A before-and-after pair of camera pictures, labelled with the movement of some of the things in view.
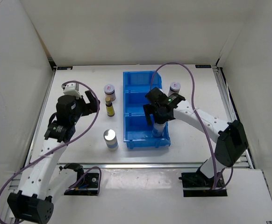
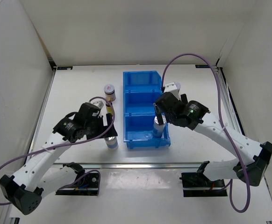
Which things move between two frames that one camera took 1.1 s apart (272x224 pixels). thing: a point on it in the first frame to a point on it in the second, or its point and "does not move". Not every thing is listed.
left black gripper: x=89 y=108 to x=110 y=133
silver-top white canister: x=110 y=137 does not move
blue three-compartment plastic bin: x=137 y=133 does not move
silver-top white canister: x=158 y=129 does not move
